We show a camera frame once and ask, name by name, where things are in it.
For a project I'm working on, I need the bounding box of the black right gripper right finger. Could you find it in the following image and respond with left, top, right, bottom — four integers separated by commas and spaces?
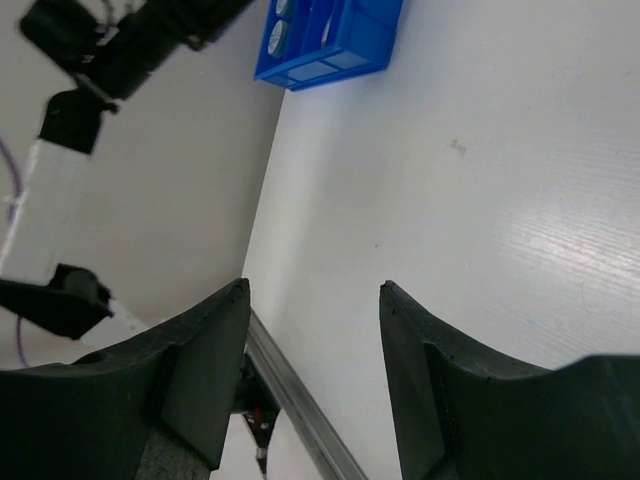
379, 282, 639, 479

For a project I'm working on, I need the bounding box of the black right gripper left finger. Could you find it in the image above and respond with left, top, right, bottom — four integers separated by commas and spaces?
1, 278, 250, 479

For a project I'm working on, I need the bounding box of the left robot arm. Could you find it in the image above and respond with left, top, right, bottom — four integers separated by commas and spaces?
1, 1, 246, 346

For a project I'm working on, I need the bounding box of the blue compartment tray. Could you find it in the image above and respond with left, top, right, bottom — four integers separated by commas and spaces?
254, 0, 403, 91

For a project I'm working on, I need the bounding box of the aluminium front rail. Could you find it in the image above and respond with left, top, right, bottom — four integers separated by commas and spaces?
247, 314, 366, 480

